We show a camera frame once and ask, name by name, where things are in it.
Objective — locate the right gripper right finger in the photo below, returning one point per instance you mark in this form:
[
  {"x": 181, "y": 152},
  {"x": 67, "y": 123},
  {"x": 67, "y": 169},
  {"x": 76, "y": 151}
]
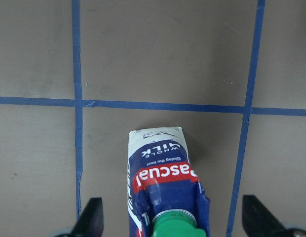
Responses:
[{"x": 258, "y": 221}]

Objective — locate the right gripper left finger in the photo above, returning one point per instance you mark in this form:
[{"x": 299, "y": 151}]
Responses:
[{"x": 91, "y": 221}]

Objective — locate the blue white milk carton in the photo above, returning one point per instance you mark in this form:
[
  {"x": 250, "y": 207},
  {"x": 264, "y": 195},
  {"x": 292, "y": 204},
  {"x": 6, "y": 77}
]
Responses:
[{"x": 165, "y": 195}]

